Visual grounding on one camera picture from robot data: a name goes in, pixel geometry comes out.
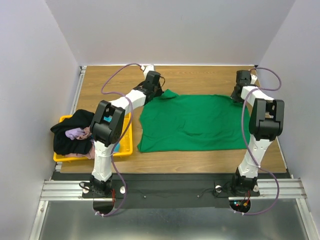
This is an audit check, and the teal t shirt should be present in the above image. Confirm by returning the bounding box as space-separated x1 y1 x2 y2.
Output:
103 116 120 153

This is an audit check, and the purple cable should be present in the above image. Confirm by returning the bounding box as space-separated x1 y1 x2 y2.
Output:
94 63 146 218
233 67 283 217

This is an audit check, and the black t shirt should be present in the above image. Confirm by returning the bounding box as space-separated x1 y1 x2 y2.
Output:
50 109 94 156

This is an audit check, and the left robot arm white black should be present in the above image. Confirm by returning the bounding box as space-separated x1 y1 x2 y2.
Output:
89 70 163 197

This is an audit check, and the green t shirt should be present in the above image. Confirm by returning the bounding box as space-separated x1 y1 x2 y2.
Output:
137 89 250 153

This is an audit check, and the lilac t shirt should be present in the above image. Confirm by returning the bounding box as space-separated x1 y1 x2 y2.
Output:
65 127 85 140

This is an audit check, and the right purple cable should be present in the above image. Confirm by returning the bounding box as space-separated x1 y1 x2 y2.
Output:
233 67 283 217

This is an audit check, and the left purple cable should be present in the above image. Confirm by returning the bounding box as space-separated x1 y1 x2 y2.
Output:
94 63 146 218

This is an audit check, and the aluminium frame rail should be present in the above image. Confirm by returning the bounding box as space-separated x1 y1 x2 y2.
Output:
40 173 307 201

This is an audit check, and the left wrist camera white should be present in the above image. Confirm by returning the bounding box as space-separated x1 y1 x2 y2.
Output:
140 64 155 76

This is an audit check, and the yellow plastic tray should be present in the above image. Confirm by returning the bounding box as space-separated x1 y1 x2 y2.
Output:
53 124 133 162

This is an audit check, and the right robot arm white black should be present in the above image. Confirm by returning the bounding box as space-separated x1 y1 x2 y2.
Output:
230 70 285 195

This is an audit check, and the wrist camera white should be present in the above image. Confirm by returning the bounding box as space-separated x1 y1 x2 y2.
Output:
250 68 258 85
140 64 155 76

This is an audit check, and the left side aluminium rail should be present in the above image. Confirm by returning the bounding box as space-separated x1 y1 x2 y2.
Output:
70 65 87 115

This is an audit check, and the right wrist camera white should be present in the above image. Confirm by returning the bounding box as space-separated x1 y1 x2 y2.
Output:
250 68 258 85

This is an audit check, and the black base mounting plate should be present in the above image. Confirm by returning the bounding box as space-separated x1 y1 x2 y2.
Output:
82 173 260 209

